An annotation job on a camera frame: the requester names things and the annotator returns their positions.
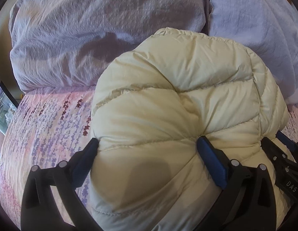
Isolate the cream puffer down jacket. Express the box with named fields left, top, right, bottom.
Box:
left=90, top=28, right=288, bottom=230

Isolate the floral pink purple bedsheet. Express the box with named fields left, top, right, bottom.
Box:
left=0, top=86, right=298, bottom=226

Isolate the lavender pillow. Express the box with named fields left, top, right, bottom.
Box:
left=9, top=0, right=209, bottom=92
left=208, top=0, right=298, bottom=106

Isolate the glass fish tank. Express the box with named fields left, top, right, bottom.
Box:
left=0, top=81, right=19, bottom=136

